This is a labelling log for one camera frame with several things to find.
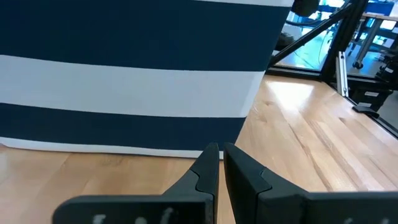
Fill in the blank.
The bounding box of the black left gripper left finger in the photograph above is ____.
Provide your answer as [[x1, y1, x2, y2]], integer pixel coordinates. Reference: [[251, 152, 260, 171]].
[[52, 142, 220, 224]]

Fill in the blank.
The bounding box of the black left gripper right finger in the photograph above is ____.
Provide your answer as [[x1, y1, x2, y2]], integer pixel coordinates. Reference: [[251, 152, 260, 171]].
[[223, 142, 398, 224]]

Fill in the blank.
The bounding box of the navy white striped fabric basket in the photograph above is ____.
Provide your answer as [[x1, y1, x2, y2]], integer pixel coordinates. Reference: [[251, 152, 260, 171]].
[[0, 0, 295, 159]]

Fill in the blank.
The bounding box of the wheeled table with grey legs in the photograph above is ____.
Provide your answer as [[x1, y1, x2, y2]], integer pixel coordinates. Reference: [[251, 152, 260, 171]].
[[353, 12, 398, 70]]

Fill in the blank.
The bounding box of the silver metal bracket strip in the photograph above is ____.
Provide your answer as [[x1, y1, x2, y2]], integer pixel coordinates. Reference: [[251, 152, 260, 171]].
[[335, 51, 349, 98]]

